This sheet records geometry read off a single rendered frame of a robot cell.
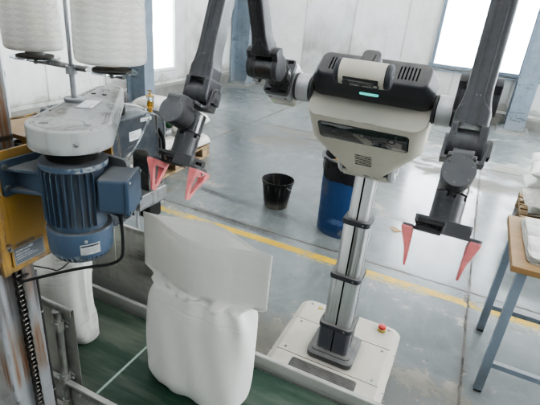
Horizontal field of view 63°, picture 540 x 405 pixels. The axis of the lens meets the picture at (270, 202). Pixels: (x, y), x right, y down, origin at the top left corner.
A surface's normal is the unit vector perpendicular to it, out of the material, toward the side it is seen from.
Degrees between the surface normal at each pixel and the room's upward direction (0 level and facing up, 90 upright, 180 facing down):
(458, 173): 61
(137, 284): 90
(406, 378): 0
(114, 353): 0
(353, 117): 40
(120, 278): 90
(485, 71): 69
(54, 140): 90
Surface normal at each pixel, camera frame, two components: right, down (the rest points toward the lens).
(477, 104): -0.37, -0.01
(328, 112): -0.21, -0.47
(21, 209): 0.90, 0.25
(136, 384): 0.09, -0.91
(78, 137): 0.53, 0.41
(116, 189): -0.02, 0.41
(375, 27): -0.43, 0.34
